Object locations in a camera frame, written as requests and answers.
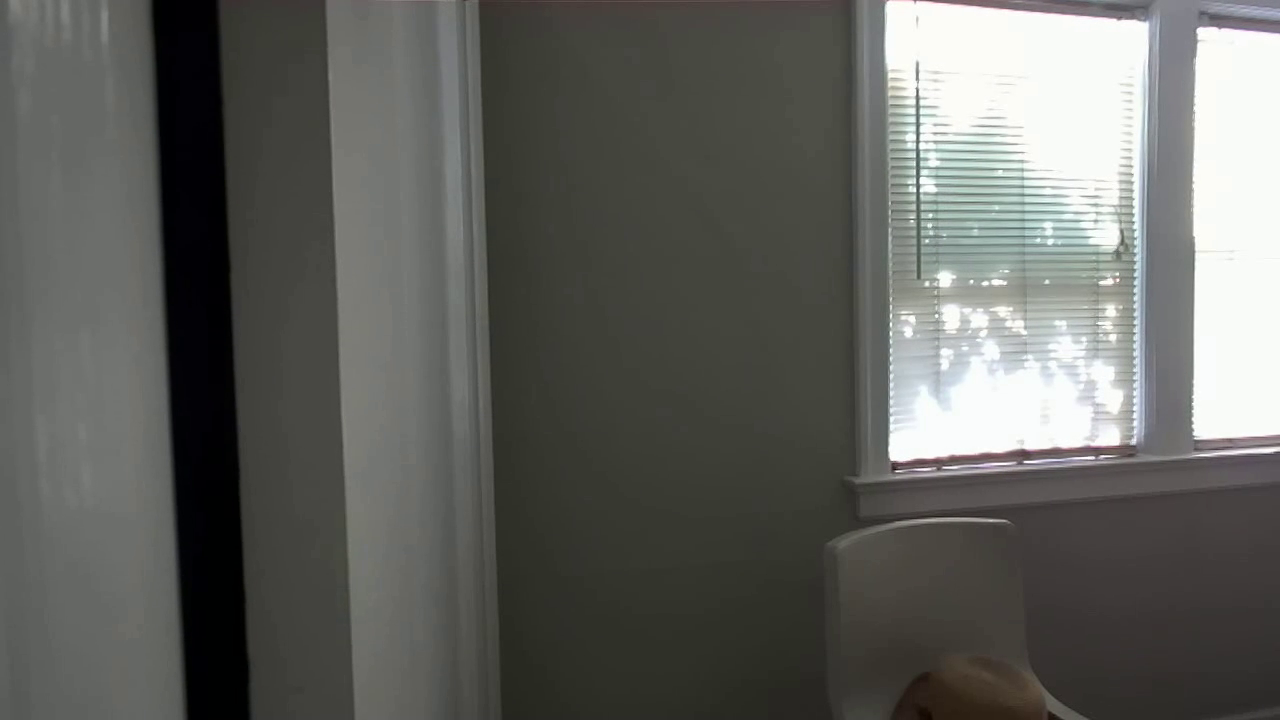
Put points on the white closet door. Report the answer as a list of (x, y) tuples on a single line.
[(362, 363), (81, 363)]

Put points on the tan straw hat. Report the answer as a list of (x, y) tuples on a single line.
[(972, 691)]

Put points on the wide white window blind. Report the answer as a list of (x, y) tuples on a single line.
[(1013, 265)]

